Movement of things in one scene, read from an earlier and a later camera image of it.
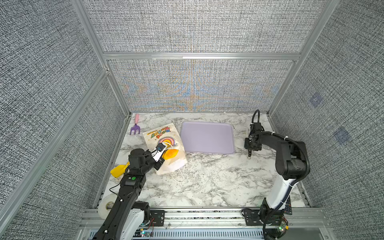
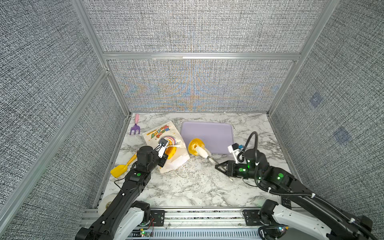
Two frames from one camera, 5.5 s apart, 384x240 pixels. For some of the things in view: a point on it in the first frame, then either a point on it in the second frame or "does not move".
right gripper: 246,145 -> 230,168
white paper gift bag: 166,133 does not move
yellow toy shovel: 118,170 does not move
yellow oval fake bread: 169,153 does not move
